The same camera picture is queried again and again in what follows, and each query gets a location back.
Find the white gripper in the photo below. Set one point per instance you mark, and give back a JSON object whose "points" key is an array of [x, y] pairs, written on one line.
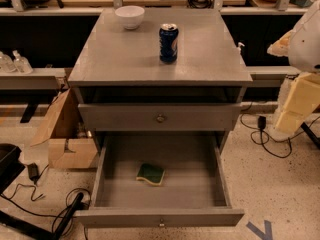
{"points": [[306, 47]]}

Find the green and yellow sponge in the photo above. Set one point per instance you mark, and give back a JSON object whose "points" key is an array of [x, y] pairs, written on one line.
{"points": [[151, 174]]}

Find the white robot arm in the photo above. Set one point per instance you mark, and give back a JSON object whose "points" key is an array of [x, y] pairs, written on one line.
{"points": [[304, 50]]}

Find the grey wooden drawer cabinet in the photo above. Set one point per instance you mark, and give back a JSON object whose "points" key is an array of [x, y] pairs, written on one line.
{"points": [[118, 66]]}

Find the open grey middle drawer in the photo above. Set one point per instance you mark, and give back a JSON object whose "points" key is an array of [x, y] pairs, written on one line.
{"points": [[193, 192]]}

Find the closed grey top drawer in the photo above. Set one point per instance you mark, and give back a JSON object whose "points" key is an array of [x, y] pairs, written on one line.
{"points": [[137, 117]]}

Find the small white pump bottle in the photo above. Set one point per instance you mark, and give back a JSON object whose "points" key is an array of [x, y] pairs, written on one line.
{"points": [[240, 47]]}

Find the black power adapter right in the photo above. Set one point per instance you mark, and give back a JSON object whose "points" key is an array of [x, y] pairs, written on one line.
{"points": [[261, 123]]}

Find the black power adapter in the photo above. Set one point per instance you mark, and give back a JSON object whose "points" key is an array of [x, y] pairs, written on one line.
{"points": [[33, 172], [261, 123]]}

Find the black stand leg right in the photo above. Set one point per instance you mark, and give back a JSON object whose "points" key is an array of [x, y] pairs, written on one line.
{"points": [[311, 135]]}

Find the blue soda can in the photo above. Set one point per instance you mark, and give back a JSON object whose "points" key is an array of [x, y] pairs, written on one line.
{"points": [[168, 37]]}

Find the white ceramic bowl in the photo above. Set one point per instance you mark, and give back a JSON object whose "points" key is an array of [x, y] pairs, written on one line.
{"points": [[130, 17]]}

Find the blue tape floor marking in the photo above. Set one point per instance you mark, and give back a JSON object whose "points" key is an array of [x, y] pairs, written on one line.
{"points": [[265, 234]]}

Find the open cardboard box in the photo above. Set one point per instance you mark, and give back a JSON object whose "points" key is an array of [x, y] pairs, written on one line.
{"points": [[60, 128]]}

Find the clear sanitizer bottle right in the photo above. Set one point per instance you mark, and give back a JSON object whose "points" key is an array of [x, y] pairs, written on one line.
{"points": [[21, 63]]}

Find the clear sanitizer bottle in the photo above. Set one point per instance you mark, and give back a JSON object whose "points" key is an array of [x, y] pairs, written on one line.
{"points": [[6, 63], [21, 63]]}

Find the clear sanitizer bottle left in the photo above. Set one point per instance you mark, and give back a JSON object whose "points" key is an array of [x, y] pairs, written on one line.
{"points": [[6, 63]]}

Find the black power adapter left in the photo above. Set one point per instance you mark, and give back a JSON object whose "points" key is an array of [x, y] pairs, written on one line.
{"points": [[33, 172]]}

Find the black bin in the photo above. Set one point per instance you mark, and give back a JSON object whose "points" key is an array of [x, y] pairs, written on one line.
{"points": [[10, 166]]}

